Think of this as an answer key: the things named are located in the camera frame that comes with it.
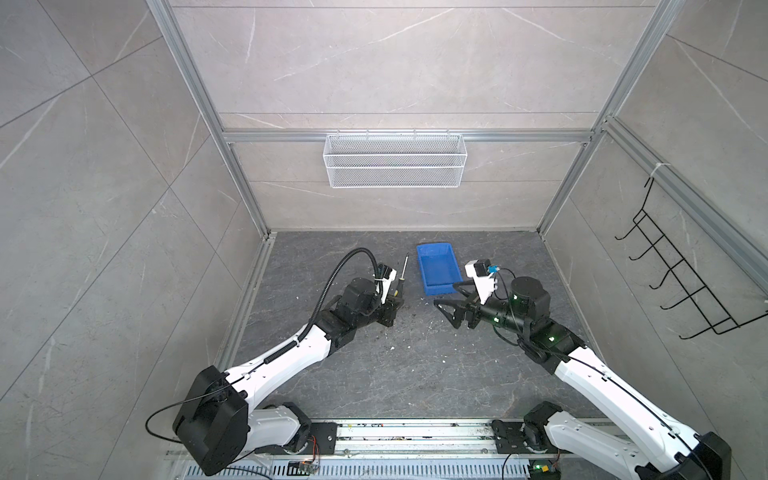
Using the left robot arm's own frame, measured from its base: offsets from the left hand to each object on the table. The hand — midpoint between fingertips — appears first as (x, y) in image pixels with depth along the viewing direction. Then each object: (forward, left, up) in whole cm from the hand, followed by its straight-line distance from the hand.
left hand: (400, 294), depth 80 cm
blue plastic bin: (+21, -16, -17) cm, 31 cm away
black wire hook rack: (-11, -62, +16) cm, 65 cm away
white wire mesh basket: (+47, -1, +11) cm, 48 cm away
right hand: (-5, -10, +8) cm, 14 cm away
